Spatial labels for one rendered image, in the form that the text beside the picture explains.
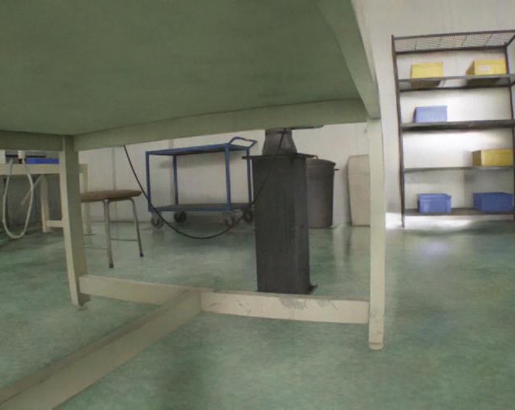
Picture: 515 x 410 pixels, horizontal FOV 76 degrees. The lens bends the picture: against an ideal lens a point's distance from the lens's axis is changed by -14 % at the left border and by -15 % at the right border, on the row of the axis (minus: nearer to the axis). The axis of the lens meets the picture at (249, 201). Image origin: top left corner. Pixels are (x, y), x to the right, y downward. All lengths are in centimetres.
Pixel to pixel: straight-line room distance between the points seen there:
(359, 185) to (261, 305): 263
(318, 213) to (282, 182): 214
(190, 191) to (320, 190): 176
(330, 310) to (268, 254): 53
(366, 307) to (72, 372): 78
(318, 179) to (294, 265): 212
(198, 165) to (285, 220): 318
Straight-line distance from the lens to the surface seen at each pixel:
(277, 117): 113
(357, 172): 367
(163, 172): 487
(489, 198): 370
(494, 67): 382
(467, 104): 417
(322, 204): 363
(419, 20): 436
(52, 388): 83
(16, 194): 525
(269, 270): 158
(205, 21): 53
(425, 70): 371
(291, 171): 150
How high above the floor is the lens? 51
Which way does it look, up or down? 4 degrees down
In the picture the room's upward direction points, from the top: 3 degrees counter-clockwise
